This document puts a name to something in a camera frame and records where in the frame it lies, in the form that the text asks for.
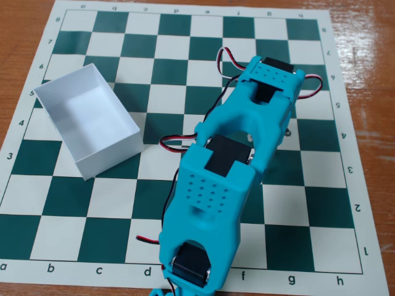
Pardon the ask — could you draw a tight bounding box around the red white black servo cable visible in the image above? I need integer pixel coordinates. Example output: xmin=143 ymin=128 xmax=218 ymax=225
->
xmin=159 ymin=132 xmax=199 ymax=152
xmin=297 ymin=73 xmax=323 ymax=101

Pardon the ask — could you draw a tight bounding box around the white open cardboard box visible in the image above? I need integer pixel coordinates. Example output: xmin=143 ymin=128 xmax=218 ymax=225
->
xmin=33 ymin=63 xmax=145 ymax=181

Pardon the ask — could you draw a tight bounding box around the looped red white black cable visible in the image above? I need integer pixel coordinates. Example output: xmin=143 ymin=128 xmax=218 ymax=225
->
xmin=217 ymin=46 xmax=248 ymax=81

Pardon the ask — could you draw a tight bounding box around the green white chessboard mat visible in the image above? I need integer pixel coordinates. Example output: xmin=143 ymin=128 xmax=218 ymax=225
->
xmin=0 ymin=0 xmax=390 ymax=296

